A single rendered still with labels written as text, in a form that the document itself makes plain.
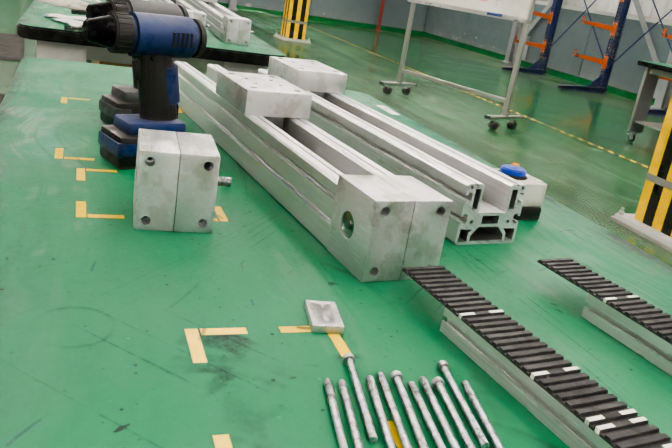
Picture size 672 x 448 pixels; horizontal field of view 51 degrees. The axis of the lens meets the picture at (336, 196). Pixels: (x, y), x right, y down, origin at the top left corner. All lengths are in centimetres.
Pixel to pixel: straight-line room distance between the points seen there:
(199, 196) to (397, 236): 23
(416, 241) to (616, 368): 24
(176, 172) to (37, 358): 30
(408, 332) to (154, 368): 24
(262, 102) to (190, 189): 32
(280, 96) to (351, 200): 36
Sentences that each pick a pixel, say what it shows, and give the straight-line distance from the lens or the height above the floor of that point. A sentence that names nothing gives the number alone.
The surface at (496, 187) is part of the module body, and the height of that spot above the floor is 85.
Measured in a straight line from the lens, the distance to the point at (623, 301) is 80.
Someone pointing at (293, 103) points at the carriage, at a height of 89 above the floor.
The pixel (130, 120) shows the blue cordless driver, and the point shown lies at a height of 85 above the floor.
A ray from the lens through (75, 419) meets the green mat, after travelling 53.
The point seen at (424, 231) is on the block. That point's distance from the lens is 78.
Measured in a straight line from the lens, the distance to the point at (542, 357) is 63.
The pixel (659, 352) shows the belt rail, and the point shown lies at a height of 79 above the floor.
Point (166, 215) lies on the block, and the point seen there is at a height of 80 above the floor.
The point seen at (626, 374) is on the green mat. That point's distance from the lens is 73.
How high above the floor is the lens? 109
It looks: 17 degrees down
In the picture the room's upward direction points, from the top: 10 degrees clockwise
